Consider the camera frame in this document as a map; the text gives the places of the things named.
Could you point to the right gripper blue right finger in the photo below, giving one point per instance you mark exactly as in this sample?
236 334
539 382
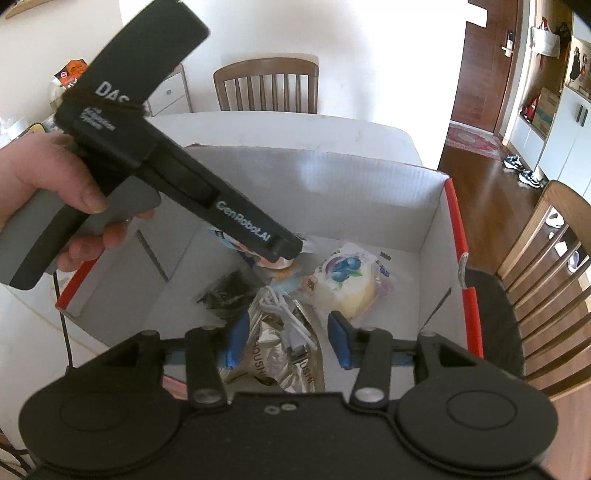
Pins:
345 341

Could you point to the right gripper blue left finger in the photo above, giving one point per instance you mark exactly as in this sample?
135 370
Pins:
236 337

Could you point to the person left hand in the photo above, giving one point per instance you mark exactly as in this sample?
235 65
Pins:
46 161

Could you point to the black crumpled packet in box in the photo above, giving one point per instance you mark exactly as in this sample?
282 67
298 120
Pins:
229 296

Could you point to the orange snack bag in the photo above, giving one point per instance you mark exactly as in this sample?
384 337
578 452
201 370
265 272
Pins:
71 73

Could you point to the blueberry bread packet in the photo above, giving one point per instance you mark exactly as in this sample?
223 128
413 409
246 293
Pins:
350 280

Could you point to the white side cabinet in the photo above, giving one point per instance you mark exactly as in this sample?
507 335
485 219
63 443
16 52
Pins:
171 96

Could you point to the red white cardboard box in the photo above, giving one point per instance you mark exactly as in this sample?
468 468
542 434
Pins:
343 219

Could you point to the brown wooden chair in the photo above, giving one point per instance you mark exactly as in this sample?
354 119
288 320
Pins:
278 84

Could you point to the red patterned doormat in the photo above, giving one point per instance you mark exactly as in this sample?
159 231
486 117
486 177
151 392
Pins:
474 140

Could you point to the brown wooden door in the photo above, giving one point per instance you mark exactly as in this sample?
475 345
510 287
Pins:
487 62

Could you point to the white tote bag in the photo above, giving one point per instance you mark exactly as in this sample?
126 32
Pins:
544 42

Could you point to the white wooden wall cupboard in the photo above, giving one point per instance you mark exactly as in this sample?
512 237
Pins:
549 126

